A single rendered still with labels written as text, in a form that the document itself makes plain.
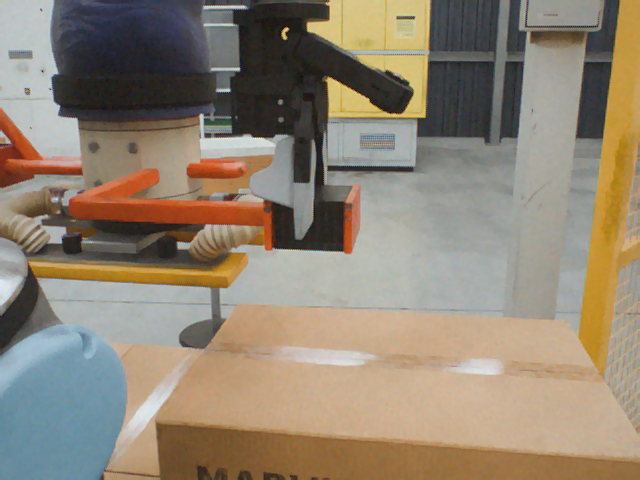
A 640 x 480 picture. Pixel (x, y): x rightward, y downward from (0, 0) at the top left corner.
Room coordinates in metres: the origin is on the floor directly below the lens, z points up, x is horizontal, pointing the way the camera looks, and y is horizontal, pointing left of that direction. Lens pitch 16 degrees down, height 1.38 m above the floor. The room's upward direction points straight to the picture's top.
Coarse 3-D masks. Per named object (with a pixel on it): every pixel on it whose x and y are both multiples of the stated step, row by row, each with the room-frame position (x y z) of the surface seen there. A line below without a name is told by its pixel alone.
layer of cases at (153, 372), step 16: (128, 352) 1.67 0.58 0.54; (144, 352) 1.67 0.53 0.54; (160, 352) 1.67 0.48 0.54; (176, 352) 1.67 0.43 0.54; (192, 352) 1.67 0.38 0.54; (128, 368) 1.56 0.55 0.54; (144, 368) 1.56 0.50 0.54; (160, 368) 1.56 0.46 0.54; (176, 368) 1.57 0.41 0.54; (128, 384) 1.47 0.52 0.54; (144, 384) 1.47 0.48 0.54; (160, 384) 1.47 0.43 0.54; (176, 384) 1.47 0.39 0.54; (128, 400) 1.39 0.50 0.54; (144, 400) 1.39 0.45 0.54; (160, 400) 1.39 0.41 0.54; (128, 416) 1.32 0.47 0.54; (144, 416) 1.32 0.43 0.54; (128, 432) 1.25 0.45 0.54; (144, 432) 1.25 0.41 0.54; (128, 448) 1.19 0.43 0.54; (144, 448) 1.19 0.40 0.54; (112, 464) 1.13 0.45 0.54; (128, 464) 1.13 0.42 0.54; (144, 464) 1.13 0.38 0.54
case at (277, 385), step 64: (256, 320) 0.98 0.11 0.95; (320, 320) 0.98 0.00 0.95; (384, 320) 0.98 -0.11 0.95; (448, 320) 0.98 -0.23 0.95; (512, 320) 0.98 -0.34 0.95; (192, 384) 0.76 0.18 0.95; (256, 384) 0.76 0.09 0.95; (320, 384) 0.76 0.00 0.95; (384, 384) 0.76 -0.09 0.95; (448, 384) 0.76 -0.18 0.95; (512, 384) 0.76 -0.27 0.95; (576, 384) 0.76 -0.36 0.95; (192, 448) 0.66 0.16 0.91; (256, 448) 0.65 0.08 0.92; (320, 448) 0.64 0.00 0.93; (384, 448) 0.63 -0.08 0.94; (448, 448) 0.62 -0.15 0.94; (512, 448) 0.61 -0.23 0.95; (576, 448) 0.61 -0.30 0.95
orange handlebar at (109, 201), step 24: (24, 168) 0.89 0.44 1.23; (48, 168) 0.88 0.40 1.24; (72, 168) 0.87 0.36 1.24; (144, 168) 0.81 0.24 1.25; (192, 168) 0.85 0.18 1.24; (216, 168) 0.84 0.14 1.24; (240, 168) 0.85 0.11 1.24; (96, 192) 0.66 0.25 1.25; (120, 192) 0.70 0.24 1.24; (96, 216) 0.61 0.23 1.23; (120, 216) 0.61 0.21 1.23; (144, 216) 0.60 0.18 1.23; (168, 216) 0.60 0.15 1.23; (192, 216) 0.59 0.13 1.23; (216, 216) 0.59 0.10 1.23; (240, 216) 0.59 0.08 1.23
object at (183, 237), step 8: (80, 232) 0.96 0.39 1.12; (88, 232) 0.95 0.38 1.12; (96, 232) 0.95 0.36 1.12; (168, 232) 0.93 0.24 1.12; (176, 232) 0.93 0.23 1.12; (184, 232) 0.93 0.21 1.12; (192, 232) 0.93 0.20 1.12; (184, 240) 0.93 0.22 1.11; (192, 240) 0.93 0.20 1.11; (256, 240) 0.91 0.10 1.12
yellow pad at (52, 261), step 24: (72, 240) 0.79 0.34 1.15; (168, 240) 0.78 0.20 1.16; (48, 264) 0.77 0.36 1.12; (72, 264) 0.76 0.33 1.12; (96, 264) 0.76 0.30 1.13; (120, 264) 0.76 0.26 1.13; (144, 264) 0.75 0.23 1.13; (168, 264) 0.75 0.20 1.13; (192, 264) 0.75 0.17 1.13; (216, 264) 0.76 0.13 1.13; (240, 264) 0.78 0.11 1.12
